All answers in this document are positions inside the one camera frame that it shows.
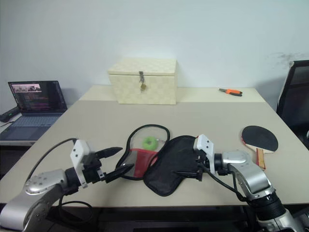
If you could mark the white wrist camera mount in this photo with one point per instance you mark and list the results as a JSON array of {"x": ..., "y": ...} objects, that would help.
[
  {"x": 79, "y": 151},
  {"x": 205, "y": 145}
]

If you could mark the black mesh office chair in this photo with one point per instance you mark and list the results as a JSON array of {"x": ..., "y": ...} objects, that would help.
[{"x": 294, "y": 106}]

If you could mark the orange box cutter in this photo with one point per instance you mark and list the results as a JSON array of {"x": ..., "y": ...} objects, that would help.
[{"x": 231, "y": 91}]

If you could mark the cream woven storage box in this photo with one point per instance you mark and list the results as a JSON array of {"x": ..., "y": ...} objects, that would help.
[{"x": 154, "y": 91}]

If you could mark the black table tennis paddle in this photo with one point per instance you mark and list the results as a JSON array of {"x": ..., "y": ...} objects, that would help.
[{"x": 260, "y": 139}]

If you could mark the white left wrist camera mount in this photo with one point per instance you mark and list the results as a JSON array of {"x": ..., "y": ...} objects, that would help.
[{"x": 79, "y": 151}]

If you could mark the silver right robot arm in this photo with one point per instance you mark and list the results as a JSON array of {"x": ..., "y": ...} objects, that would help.
[{"x": 248, "y": 174}]

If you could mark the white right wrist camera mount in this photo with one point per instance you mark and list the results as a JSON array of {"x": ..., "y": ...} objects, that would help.
[{"x": 205, "y": 145}]

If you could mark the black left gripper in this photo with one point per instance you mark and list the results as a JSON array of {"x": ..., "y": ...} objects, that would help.
[{"x": 93, "y": 170}]

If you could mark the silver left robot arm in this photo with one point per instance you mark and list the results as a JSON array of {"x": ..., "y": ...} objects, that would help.
[{"x": 41, "y": 183}]

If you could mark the brass padlock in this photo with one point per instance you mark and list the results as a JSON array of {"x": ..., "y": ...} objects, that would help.
[{"x": 143, "y": 87}]

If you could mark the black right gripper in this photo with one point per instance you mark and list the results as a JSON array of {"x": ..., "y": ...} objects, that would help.
[{"x": 202, "y": 166}]

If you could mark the black mesh zipper pouch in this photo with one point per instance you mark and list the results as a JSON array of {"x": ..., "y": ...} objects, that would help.
[{"x": 166, "y": 169}]

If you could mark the open grey laptop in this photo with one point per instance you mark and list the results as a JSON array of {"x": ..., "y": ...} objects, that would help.
[{"x": 38, "y": 96}]

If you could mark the black electronic device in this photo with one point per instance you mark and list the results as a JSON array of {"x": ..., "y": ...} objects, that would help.
[{"x": 9, "y": 114}]

